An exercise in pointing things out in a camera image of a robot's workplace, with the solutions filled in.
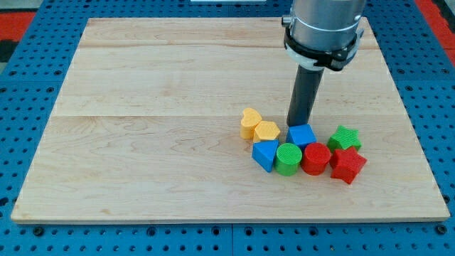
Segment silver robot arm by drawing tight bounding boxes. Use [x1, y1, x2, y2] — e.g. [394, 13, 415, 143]
[282, 0, 365, 127]

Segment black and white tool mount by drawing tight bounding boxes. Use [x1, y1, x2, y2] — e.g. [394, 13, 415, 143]
[284, 27, 364, 71]

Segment wooden board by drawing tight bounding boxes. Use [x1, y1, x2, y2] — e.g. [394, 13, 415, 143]
[11, 18, 450, 225]

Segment yellow hexagon block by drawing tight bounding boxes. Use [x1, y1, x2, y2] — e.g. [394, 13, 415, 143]
[252, 121, 281, 143]

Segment blue triangle block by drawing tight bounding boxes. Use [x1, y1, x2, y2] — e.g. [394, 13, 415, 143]
[252, 139, 279, 173]

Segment green star block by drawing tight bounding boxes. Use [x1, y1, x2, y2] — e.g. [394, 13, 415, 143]
[326, 125, 362, 152]

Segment red cylinder block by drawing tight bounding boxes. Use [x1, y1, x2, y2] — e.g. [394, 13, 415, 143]
[301, 142, 331, 176]

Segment blue cube block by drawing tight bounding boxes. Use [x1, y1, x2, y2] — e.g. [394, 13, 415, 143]
[286, 124, 317, 151]

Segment green cylinder block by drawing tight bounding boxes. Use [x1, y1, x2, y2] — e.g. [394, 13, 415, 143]
[274, 143, 302, 176]

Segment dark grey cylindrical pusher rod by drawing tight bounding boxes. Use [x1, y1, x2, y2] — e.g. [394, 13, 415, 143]
[287, 66, 323, 127]

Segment yellow heart block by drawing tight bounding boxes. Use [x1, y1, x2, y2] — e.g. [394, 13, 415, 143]
[240, 107, 262, 139]

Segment red star block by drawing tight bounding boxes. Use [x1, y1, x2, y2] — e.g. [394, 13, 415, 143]
[329, 146, 368, 184]

